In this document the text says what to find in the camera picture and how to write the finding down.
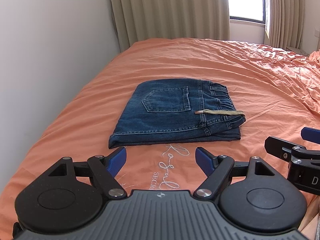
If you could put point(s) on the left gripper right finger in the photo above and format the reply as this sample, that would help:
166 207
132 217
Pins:
221 166

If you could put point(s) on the blue denim jeans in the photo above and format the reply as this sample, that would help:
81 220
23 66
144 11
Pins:
177 111

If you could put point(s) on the beige curtain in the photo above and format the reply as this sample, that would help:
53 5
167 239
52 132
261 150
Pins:
139 20
284 23

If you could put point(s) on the beige curtain left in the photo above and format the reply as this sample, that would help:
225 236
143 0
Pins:
139 20

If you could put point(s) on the window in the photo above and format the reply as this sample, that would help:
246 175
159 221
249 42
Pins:
247 10

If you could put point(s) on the orange bed sheet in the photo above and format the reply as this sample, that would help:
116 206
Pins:
277 90

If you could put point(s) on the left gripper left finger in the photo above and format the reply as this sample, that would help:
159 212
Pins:
111 163

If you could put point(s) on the beige curtain right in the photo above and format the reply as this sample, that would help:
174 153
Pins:
284 23

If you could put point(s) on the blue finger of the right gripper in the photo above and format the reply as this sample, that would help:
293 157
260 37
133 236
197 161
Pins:
289 151
311 135

